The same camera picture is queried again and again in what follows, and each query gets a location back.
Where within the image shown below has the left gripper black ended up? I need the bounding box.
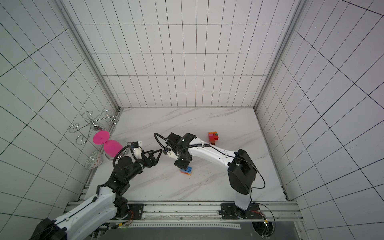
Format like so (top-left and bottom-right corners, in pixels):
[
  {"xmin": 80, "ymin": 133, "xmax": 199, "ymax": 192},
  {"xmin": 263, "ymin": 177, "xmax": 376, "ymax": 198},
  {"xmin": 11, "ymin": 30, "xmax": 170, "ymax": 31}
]
[{"xmin": 126, "ymin": 149, "xmax": 163, "ymax": 181}]

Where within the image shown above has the long red lego brick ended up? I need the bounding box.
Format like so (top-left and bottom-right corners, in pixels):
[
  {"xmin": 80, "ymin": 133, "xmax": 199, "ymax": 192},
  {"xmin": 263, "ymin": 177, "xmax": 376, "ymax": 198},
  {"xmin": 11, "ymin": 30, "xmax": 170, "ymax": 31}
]
[{"xmin": 209, "ymin": 136, "xmax": 219, "ymax": 142}]

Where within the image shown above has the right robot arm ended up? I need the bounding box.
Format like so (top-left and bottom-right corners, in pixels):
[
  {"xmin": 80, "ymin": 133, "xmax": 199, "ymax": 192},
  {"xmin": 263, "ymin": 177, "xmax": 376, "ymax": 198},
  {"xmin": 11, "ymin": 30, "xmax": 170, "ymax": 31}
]
[{"xmin": 164, "ymin": 133, "xmax": 258, "ymax": 213}]

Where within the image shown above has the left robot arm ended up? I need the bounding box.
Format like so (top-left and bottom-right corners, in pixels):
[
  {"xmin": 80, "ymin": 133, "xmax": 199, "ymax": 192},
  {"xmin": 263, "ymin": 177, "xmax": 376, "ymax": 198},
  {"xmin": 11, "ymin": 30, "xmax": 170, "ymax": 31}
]
[{"xmin": 30, "ymin": 150, "xmax": 162, "ymax": 240}]

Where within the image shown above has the patterned white mug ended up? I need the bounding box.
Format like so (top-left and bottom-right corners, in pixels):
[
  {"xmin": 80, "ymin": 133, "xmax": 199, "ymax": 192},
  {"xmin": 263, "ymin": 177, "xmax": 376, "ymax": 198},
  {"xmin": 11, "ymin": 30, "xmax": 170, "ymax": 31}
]
[{"xmin": 85, "ymin": 151, "xmax": 103, "ymax": 170}]

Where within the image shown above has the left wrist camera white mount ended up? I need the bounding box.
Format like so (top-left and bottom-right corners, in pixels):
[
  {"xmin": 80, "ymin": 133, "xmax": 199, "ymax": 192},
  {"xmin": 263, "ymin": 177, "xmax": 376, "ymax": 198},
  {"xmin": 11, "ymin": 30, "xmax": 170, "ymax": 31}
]
[{"xmin": 130, "ymin": 141, "xmax": 143, "ymax": 161}]

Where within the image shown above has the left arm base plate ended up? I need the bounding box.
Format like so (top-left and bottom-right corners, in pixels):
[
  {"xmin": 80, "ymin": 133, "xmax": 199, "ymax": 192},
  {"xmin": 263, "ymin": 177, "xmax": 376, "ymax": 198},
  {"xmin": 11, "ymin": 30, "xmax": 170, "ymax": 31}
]
[{"xmin": 115, "ymin": 204, "xmax": 144, "ymax": 221}]

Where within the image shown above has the silver wire cup rack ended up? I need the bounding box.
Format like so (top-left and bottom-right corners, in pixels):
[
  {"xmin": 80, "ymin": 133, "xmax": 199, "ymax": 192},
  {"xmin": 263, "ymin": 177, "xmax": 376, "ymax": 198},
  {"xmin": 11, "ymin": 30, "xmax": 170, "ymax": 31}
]
[{"xmin": 68, "ymin": 110, "xmax": 119, "ymax": 146}]

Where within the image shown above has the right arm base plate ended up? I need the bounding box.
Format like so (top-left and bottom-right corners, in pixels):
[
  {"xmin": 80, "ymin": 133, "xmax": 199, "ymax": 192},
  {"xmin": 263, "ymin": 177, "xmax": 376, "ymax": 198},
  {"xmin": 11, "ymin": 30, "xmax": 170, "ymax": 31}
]
[{"xmin": 219, "ymin": 203, "xmax": 263, "ymax": 220}]

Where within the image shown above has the aluminium mounting rail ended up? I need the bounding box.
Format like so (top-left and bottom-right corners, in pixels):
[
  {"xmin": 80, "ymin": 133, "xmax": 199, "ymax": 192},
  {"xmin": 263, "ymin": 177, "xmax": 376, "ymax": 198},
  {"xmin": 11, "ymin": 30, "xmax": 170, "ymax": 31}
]
[{"xmin": 128, "ymin": 201, "xmax": 304, "ymax": 224}]

